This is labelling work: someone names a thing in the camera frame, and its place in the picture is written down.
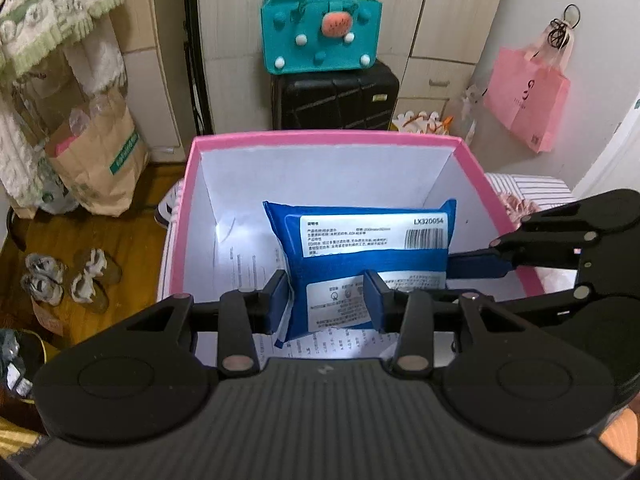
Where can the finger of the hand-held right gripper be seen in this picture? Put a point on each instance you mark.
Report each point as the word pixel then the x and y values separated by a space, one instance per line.
pixel 550 305
pixel 475 266

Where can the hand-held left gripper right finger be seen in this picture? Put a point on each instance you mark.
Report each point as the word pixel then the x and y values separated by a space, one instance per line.
pixel 372 305

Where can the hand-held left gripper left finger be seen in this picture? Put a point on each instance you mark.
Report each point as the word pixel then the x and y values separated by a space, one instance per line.
pixel 278 305

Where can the blue wet wipes packet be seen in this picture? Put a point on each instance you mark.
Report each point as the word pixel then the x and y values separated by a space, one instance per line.
pixel 350 262

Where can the floral fabric scrunchie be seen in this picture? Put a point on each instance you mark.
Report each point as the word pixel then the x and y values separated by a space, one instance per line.
pixel 517 206

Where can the pink cardboard box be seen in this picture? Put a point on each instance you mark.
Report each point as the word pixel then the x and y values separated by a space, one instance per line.
pixel 325 170

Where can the printed paper sheet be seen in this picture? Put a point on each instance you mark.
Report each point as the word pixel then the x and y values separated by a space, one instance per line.
pixel 240 270

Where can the white orange gift bag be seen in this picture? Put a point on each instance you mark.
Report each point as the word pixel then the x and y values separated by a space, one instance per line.
pixel 420 122

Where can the clear plastic bag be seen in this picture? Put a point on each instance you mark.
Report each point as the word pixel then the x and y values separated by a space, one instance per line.
pixel 472 110

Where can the white door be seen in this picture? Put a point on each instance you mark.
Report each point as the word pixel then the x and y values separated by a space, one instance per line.
pixel 615 160

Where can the pink shopping bag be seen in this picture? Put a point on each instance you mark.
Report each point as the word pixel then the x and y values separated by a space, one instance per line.
pixel 525 100

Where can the black suitcase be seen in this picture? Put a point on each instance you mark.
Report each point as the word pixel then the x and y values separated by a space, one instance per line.
pixel 330 105

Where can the brown paper bag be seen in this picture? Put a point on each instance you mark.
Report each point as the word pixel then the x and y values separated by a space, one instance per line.
pixel 100 170

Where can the teal felt handbag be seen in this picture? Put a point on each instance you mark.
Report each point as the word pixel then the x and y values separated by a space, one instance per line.
pixel 350 55

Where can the dark bin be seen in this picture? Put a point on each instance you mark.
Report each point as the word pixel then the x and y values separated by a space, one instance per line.
pixel 20 360

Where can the beige wardrobe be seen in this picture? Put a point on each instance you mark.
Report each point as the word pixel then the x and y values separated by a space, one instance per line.
pixel 230 35

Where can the yellow cloth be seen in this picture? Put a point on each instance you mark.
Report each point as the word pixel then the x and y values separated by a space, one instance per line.
pixel 17 437

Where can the green white patterned towel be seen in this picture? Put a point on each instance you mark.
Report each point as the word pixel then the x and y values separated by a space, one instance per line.
pixel 35 20

